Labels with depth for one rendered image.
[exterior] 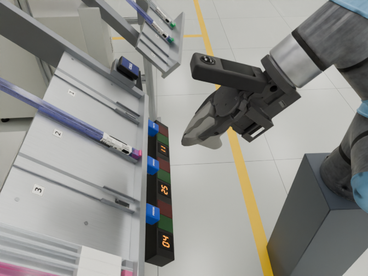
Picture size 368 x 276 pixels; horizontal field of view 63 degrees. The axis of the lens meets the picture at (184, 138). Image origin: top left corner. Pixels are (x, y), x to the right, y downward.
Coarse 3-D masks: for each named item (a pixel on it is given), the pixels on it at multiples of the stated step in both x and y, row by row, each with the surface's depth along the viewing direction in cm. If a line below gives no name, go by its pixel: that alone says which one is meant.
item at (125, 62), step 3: (123, 57) 67; (123, 60) 67; (126, 60) 68; (123, 63) 66; (126, 63) 67; (129, 63) 68; (126, 66) 66; (129, 66) 67; (132, 66) 68; (135, 66) 69; (129, 69) 66; (132, 69) 67; (135, 69) 68; (138, 69) 69; (135, 72) 67
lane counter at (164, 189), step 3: (159, 183) 59; (162, 183) 60; (159, 186) 59; (162, 186) 60; (165, 186) 60; (168, 186) 61; (159, 189) 58; (162, 189) 59; (165, 189) 60; (168, 189) 60; (159, 192) 58; (162, 192) 58; (165, 192) 59; (168, 192) 60; (165, 195) 59; (168, 195) 59
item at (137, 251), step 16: (144, 96) 69; (144, 112) 65; (144, 128) 61; (144, 144) 58; (144, 160) 55; (144, 176) 52; (144, 192) 50; (144, 208) 48; (144, 224) 46; (144, 240) 44; (144, 256) 42; (144, 272) 41
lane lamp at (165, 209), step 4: (160, 200) 57; (160, 204) 56; (164, 204) 57; (168, 204) 58; (160, 208) 55; (164, 208) 56; (168, 208) 57; (160, 212) 55; (164, 212) 56; (168, 212) 56; (168, 216) 56
